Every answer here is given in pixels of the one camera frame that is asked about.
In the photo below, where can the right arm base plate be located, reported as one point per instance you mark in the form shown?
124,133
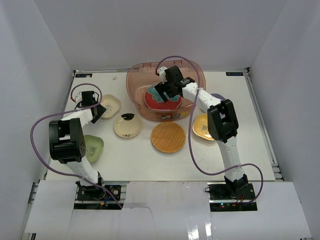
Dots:
221,191

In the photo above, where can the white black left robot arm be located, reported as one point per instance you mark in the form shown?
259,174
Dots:
67,142

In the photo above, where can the purple square dish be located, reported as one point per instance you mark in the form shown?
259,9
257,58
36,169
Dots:
218,96

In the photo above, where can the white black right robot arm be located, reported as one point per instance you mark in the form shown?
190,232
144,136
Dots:
222,121

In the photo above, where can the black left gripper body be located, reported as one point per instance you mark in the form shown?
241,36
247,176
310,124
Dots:
99,112

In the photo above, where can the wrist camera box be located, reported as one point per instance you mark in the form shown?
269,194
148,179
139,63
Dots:
162,74
77,98

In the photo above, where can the cream square dish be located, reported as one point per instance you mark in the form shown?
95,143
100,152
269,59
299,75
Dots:
111,104

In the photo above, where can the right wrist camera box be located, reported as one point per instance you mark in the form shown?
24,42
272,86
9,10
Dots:
162,74

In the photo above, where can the light green dish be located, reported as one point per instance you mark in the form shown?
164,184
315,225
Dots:
94,147

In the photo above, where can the cream round plate black mark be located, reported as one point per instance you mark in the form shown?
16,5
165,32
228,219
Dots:
128,125

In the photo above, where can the yellow square dish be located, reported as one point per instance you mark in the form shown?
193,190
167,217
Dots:
200,127

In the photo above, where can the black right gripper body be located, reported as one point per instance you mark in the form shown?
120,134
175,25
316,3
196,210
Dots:
170,82

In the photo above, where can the round woven bamboo plate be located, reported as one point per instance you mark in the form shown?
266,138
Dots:
168,137

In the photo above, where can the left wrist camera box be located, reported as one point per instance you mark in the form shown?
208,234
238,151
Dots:
77,98

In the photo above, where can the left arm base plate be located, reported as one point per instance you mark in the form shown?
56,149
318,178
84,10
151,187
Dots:
91,193

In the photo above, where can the red and teal plate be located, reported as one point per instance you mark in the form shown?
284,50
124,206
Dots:
154,101

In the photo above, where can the pink translucent plastic bin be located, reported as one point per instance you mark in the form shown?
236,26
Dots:
138,79

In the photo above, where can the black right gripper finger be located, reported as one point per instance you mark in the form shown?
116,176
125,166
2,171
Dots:
161,89
173,91

